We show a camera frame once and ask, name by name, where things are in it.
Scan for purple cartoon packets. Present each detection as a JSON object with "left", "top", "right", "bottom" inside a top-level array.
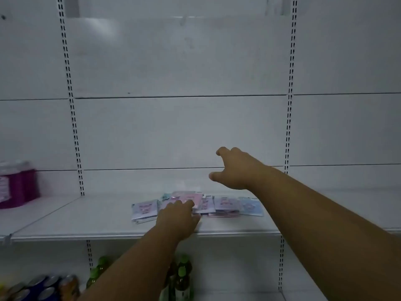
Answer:
[{"left": 131, "top": 191, "right": 264, "bottom": 224}]

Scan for person's left hand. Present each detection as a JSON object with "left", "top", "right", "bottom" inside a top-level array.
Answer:
[{"left": 155, "top": 199, "right": 201, "bottom": 242}]

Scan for white slotted upright rail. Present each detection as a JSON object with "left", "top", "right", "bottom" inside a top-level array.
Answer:
[
  {"left": 56, "top": 0, "right": 94, "bottom": 270},
  {"left": 277, "top": 0, "right": 299, "bottom": 292}
]

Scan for person's right forearm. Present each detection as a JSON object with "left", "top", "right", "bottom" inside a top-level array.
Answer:
[{"left": 250, "top": 164, "right": 401, "bottom": 301}]

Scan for group of soda cans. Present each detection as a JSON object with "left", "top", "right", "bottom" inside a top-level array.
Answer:
[{"left": 0, "top": 274, "right": 81, "bottom": 301}]

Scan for person's left forearm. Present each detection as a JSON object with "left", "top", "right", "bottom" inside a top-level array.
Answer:
[{"left": 76, "top": 227, "right": 188, "bottom": 301}]

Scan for group of magenta liquid bottles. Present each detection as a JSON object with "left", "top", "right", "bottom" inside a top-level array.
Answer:
[{"left": 0, "top": 160, "right": 41, "bottom": 210}]

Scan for person's right hand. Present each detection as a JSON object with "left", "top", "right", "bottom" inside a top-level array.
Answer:
[{"left": 209, "top": 146, "right": 270, "bottom": 190}]

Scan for group of green-capped tea bottles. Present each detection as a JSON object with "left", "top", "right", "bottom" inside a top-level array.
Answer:
[{"left": 86, "top": 253, "right": 193, "bottom": 301}]

